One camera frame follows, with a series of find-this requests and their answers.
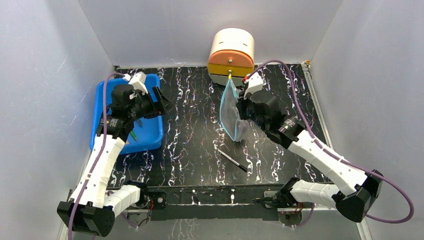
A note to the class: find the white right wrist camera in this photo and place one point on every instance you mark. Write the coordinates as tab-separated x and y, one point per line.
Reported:
254	83

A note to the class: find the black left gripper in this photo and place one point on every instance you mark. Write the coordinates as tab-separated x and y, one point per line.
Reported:
163	103

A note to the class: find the aluminium frame rail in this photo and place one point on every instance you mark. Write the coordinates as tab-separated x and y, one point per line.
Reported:
212	205

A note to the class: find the clear zip top bag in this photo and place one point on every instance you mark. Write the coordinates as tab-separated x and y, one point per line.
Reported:
230	120

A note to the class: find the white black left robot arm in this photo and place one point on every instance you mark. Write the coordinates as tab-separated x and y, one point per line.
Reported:
89	210

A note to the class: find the pastel mini drawer cabinet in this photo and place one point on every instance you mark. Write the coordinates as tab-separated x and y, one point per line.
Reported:
231	55

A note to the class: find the black and white pen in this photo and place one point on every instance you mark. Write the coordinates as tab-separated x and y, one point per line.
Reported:
240	166

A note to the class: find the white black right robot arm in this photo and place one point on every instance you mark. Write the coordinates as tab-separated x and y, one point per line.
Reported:
351	191

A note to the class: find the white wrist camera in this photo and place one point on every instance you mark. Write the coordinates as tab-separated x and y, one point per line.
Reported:
254	83
137	81

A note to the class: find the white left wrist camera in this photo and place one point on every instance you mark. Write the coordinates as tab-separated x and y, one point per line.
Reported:
137	81

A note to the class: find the blue plastic bin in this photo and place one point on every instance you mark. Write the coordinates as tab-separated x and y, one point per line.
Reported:
149	134

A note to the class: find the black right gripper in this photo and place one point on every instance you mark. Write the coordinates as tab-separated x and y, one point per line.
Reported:
243	110

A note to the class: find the green chili pepper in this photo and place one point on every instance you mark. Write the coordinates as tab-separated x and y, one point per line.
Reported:
134	136

